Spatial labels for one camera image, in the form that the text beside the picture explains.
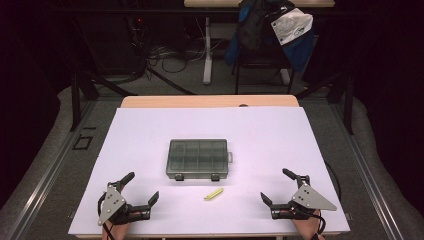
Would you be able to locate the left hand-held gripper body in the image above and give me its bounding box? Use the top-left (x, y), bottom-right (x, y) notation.
top-left (97, 181), bottom-right (153, 227)

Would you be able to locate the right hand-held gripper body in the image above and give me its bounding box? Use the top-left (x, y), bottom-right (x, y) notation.
top-left (270, 174), bottom-right (338, 221)

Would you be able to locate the small yellow stick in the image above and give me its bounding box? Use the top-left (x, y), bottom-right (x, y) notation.
top-left (203, 187), bottom-right (225, 202)

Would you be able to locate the grey clear plastic compartment box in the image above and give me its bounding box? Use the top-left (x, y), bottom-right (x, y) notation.
top-left (165, 138), bottom-right (234, 182)

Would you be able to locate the person's left hand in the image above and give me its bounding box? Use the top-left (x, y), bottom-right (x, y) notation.
top-left (101, 210), bottom-right (143, 240)

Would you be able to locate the person's right hand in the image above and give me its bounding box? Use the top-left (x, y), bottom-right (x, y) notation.
top-left (292, 210), bottom-right (326, 240)

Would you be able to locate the white board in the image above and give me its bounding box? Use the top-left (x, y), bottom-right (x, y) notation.
top-left (67, 106), bottom-right (351, 236)

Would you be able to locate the black metal stand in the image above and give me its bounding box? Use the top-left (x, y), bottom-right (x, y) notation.
top-left (68, 71), bottom-right (138, 133)
top-left (294, 71), bottom-right (355, 136)

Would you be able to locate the white desk leg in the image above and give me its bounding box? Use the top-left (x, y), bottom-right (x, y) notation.
top-left (279, 68), bottom-right (292, 86)
top-left (202, 16), bottom-right (214, 86)

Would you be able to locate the light wooden table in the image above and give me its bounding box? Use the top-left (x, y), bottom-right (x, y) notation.
top-left (74, 94), bottom-right (348, 240)

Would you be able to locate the black metal chair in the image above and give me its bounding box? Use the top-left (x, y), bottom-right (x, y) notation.
top-left (232, 43), bottom-right (296, 95)

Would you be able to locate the blue and black jacket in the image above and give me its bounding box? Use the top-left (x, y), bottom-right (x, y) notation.
top-left (223, 0), bottom-right (316, 74)

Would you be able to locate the white paper bag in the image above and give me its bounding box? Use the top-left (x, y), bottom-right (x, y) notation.
top-left (270, 7), bottom-right (314, 46)

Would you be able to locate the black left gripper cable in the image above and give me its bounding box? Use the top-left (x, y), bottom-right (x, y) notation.
top-left (97, 194), bottom-right (116, 240)

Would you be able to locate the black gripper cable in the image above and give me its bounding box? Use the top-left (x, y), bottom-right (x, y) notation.
top-left (97, 194), bottom-right (116, 240)
top-left (308, 213), bottom-right (327, 240)

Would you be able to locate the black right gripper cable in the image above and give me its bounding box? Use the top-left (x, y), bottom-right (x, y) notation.
top-left (308, 213), bottom-right (327, 240)

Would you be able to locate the thin black floor cable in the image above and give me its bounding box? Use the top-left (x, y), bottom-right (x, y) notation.
top-left (324, 161), bottom-right (343, 203)

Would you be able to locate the aluminium floor rail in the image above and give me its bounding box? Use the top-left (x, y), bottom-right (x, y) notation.
top-left (6, 99), bottom-right (98, 240)
top-left (329, 99), bottom-right (406, 240)

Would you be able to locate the bundle of floor cables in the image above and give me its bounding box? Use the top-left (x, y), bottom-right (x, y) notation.
top-left (146, 41), bottom-right (208, 74)

